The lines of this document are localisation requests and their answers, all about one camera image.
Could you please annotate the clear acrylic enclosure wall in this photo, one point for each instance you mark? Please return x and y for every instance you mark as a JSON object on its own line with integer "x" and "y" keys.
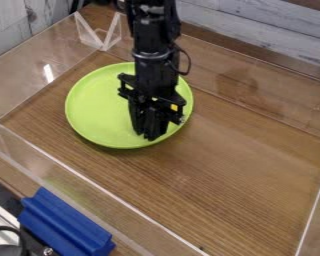
{"x": 27, "y": 168}

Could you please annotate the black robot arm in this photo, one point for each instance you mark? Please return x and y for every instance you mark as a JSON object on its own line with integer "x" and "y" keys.
{"x": 154, "y": 28}

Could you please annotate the yellow toy banana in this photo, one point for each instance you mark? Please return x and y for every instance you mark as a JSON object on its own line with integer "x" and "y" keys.
{"x": 174, "y": 107}

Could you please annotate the green round plate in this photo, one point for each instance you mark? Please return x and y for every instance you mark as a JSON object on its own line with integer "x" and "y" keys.
{"x": 97, "y": 113}

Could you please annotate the blue plastic clamp block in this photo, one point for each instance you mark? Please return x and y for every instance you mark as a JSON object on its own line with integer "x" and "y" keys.
{"x": 61, "y": 227}

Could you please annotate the clear acrylic corner bracket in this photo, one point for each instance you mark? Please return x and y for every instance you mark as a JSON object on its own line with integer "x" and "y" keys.
{"x": 98, "y": 38}

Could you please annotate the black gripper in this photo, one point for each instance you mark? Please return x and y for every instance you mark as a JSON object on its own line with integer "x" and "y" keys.
{"x": 156, "y": 104}

